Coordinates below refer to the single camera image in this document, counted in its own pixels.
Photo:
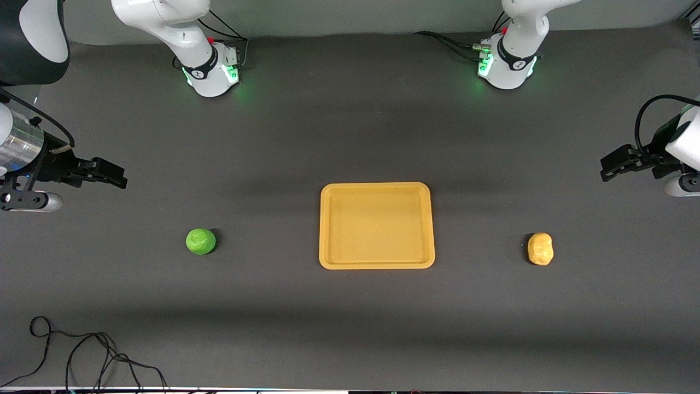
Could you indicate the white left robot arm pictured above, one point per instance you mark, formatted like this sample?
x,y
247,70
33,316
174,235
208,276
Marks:
x,y
519,22

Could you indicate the aluminium frame rail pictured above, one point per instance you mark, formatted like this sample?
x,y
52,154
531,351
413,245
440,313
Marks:
x,y
693,21

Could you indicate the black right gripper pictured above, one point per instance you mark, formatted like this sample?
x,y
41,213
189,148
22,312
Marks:
x,y
56,167

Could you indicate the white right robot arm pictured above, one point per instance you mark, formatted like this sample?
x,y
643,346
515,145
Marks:
x,y
164,16

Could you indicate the green apple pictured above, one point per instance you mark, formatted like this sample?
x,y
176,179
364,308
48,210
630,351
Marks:
x,y
200,241

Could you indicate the yellow potato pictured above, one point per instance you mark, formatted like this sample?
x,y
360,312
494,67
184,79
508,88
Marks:
x,y
540,249

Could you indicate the yellow plastic tray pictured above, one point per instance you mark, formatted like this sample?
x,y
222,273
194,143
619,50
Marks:
x,y
376,225

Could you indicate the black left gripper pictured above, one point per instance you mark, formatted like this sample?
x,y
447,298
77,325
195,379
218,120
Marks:
x,y
656,156

